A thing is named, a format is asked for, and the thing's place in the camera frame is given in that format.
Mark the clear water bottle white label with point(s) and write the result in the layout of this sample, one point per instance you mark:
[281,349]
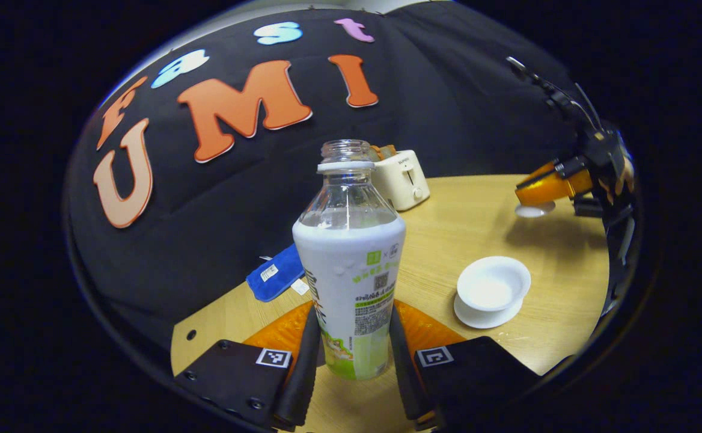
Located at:
[351,270]

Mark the black backdrop cloth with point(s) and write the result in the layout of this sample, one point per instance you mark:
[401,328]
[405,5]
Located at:
[237,198]

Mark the white toaster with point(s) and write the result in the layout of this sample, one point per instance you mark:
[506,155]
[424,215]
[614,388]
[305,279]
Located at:
[405,180]

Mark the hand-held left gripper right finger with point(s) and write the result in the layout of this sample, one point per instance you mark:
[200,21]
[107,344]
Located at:
[402,373]

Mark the white saucer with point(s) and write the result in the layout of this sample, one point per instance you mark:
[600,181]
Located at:
[483,320]

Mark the toast slice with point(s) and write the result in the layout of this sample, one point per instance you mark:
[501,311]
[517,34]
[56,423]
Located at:
[377,153]
[389,150]

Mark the white teacup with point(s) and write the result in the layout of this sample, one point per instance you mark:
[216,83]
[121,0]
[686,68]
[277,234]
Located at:
[492,288]

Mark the blue towel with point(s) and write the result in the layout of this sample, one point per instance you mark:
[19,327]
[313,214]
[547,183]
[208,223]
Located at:
[273,273]

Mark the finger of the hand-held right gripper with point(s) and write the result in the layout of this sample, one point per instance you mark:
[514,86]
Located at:
[546,186]

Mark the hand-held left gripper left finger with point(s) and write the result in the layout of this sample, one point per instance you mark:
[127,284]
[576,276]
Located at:
[303,376]

